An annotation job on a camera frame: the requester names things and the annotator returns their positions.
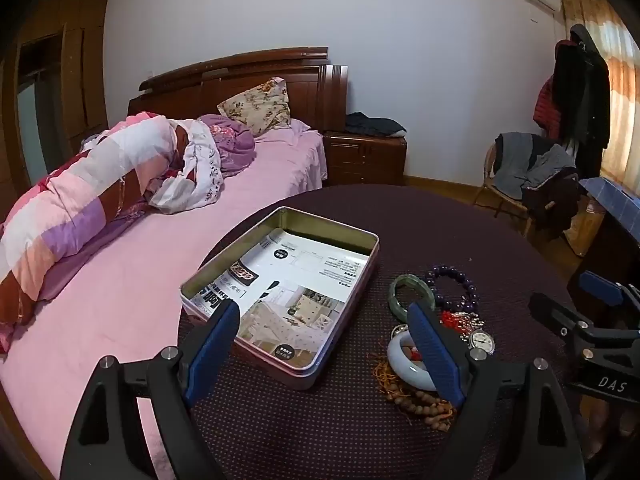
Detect brown wooden bead string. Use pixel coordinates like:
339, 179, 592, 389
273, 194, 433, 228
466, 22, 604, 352
372, 358, 457, 434

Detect silver wristwatch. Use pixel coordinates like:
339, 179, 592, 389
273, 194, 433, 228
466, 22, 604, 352
468, 330, 496, 356

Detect silver bead chain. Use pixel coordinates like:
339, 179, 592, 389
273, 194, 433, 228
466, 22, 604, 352
451, 310, 484, 344

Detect white jade bangle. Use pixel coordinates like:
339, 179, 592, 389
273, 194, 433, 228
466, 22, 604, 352
387, 330, 436, 392

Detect purple bead bracelet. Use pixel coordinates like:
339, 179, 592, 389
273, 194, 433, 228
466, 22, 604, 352
424, 264, 481, 313

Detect green jade bangle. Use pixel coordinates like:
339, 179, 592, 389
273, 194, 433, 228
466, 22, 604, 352
387, 273, 437, 323

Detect red knotted cord charm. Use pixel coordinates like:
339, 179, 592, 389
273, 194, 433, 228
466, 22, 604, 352
440, 311, 468, 335

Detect right hand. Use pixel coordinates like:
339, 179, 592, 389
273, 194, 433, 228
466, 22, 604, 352
579, 396, 639, 460

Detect blue checked cloth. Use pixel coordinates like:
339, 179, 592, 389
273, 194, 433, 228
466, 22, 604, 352
579, 177, 640, 243

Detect dark maroon garment on chair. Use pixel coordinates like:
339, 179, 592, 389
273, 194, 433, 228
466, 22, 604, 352
522, 168, 580, 240

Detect bed with pink sheet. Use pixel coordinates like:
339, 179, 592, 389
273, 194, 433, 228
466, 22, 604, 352
1, 129, 326, 476

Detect grey clothes on chair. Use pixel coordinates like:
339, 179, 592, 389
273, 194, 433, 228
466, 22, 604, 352
494, 132, 576, 200

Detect rattan chair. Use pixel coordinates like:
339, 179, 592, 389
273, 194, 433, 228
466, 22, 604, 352
472, 143, 533, 238

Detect red hanging jacket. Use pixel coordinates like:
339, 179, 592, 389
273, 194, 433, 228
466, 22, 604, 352
533, 78, 561, 141

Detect hanging dark coats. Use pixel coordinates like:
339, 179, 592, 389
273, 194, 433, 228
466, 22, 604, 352
552, 24, 611, 179

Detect printed paper sheet in tin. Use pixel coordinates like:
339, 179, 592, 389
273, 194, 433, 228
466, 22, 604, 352
188, 229, 367, 370

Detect pink rectangular tin box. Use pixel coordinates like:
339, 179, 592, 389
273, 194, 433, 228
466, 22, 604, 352
180, 206, 380, 390

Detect patterned orange curtain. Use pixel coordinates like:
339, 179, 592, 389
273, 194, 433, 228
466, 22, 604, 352
561, 0, 640, 193

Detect pink patchwork quilt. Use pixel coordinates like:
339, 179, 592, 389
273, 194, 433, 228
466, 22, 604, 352
1, 113, 224, 352

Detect wooden nightstand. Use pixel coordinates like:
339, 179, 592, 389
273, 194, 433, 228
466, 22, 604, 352
323, 132, 407, 185

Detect dark folded clothes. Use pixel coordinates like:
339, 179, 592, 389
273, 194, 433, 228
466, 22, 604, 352
344, 112, 407, 138

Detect purple garment on bed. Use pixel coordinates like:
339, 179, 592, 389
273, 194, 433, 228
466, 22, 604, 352
200, 114, 256, 178

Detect dark wooden headboard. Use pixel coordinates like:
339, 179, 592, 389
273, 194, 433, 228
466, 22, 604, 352
128, 47, 348, 132

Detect floral pillow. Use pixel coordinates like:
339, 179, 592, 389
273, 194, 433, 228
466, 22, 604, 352
217, 77, 292, 136

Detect wooden wardrobe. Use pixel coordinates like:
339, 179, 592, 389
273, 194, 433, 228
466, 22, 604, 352
1, 0, 107, 217

